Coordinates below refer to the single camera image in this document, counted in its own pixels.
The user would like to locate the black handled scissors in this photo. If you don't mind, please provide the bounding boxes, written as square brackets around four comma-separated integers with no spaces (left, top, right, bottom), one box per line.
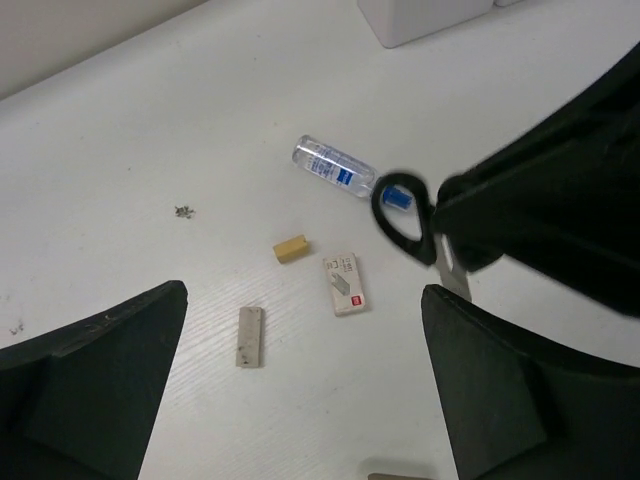
[370,171,472,301]

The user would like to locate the yellow eraser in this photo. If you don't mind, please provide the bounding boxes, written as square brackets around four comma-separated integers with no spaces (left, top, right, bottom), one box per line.
[273,235,311,264]

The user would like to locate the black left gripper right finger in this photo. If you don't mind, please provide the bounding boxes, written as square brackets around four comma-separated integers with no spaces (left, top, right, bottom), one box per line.
[421,285,639,479]

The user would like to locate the white eraser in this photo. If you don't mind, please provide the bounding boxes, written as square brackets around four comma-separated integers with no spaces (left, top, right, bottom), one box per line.
[236,306,264,368]

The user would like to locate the white staples box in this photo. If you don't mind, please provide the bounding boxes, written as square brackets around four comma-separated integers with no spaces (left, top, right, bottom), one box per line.
[323,252,367,317]

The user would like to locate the clear blue glue bottle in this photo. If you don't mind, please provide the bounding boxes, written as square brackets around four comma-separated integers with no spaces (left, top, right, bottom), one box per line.
[292,134,414,210]

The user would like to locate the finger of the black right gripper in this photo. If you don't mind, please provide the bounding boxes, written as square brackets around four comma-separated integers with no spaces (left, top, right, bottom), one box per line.
[432,49,639,317]

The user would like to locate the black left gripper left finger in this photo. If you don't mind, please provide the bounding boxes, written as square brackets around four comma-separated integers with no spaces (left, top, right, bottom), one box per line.
[1,280,188,479]

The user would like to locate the white desk organizer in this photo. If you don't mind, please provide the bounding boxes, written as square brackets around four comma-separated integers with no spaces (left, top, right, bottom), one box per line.
[357,0,518,49]

